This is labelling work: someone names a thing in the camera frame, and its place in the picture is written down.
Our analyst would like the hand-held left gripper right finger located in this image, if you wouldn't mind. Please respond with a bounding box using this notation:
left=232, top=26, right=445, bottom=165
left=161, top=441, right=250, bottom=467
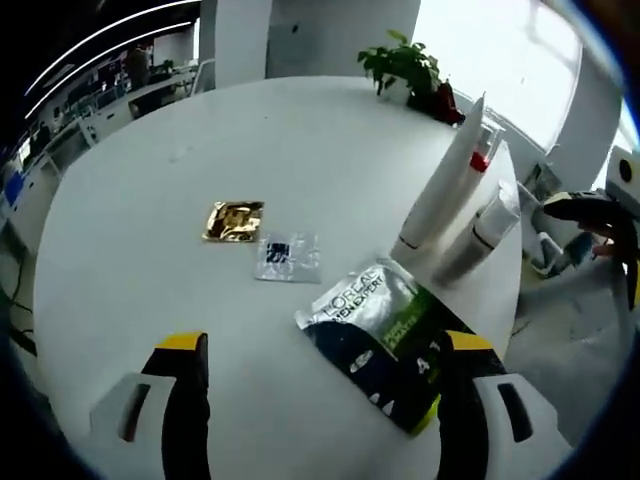
left=434, top=329, right=561, bottom=480

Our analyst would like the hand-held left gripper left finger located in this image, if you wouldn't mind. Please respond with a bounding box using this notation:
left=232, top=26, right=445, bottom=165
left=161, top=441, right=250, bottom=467
left=88, top=330, right=211, bottom=480

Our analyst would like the clear cap skincare tube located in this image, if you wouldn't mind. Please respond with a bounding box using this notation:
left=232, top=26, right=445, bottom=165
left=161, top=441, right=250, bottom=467
left=432, top=178, right=522, bottom=289

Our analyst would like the red collar skincare pump bottle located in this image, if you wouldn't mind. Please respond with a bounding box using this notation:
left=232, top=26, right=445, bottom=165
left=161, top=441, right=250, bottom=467
left=464, top=122, right=503, bottom=201

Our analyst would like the green black skincare sachet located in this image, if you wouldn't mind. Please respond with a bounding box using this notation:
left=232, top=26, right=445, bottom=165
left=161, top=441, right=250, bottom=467
left=293, top=255, right=474, bottom=437

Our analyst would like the white skincare tube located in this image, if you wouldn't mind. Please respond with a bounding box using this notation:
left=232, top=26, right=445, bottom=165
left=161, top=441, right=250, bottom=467
left=392, top=91, right=487, bottom=264

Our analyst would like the small silver skincare sachet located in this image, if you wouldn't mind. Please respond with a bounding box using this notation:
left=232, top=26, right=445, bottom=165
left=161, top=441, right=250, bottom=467
left=253, top=229, right=322, bottom=285

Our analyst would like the gold skincare sachet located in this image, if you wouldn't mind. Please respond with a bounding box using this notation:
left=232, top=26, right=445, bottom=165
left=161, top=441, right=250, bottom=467
left=200, top=199, right=266, bottom=245

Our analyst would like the blue storage box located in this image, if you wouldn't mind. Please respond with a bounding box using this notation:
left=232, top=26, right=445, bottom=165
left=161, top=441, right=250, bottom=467
left=2, top=174, right=26, bottom=204

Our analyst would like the white mesh office chair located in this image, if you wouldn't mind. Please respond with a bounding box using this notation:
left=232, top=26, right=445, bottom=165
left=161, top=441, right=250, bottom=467
left=509, top=239, right=640, bottom=451

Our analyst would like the dark red bag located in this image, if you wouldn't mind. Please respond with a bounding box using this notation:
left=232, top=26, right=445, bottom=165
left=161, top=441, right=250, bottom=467
left=407, top=82, right=466, bottom=126

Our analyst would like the large window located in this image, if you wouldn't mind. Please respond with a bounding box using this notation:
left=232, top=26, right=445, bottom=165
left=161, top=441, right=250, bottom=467
left=414, top=0, right=586, bottom=151

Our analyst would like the potted green plant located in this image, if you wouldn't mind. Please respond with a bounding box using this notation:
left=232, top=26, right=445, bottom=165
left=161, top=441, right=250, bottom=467
left=356, top=29, right=444, bottom=104

